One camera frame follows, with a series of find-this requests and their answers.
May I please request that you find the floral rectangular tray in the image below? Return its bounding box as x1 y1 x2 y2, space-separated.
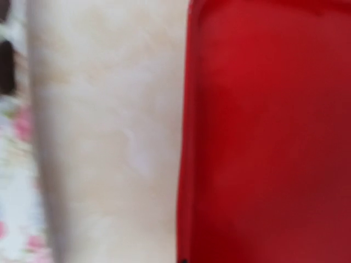
1 1 54 262

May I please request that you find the red box lid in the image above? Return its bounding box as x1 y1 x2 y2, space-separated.
177 1 350 262

